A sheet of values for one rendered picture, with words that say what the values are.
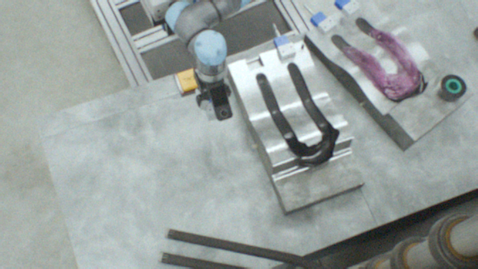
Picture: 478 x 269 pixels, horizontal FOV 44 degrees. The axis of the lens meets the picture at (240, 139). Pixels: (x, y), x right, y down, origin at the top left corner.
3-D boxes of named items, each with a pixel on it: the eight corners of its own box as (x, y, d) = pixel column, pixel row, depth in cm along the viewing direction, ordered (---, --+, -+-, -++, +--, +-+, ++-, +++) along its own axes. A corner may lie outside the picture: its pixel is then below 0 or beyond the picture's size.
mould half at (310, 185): (227, 77, 196) (227, 57, 183) (299, 53, 200) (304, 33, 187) (284, 215, 181) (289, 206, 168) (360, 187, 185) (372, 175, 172)
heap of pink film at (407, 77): (336, 53, 194) (341, 40, 186) (375, 23, 198) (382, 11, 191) (390, 110, 188) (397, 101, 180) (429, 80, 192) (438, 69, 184)
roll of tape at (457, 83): (443, 105, 183) (447, 100, 180) (432, 82, 186) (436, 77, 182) (466, 98, 184) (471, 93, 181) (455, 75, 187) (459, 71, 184)
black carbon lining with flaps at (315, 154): (252, 77, 188) (253, 64, 179) (298, 62, 191) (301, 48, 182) (294, 176, 178) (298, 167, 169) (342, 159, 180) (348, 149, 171)
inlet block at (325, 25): (297, 12, 202) (299, 3, 197) (309, 5, 203) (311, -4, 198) (322, 40, 199) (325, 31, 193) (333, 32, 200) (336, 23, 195)
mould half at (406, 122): (303, 41, 201) (307, 25, 191) (359, 2, 207) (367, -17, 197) (403, 152, 189) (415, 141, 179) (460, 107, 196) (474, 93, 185)
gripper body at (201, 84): (218, 70, 171) (218, 50, 159) (227, 95, 168) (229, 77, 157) (192, 78, 170) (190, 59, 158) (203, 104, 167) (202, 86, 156)
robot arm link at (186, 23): (198, 3, 157) (222, 33, 155) (163, 25, 155) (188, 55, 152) (197, -14, 150) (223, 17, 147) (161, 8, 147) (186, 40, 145)
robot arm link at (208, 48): (212, 20, 145) (233, 45, 143) (212, 42, 155) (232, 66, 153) (186, 37, 143) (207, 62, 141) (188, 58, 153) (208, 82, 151)
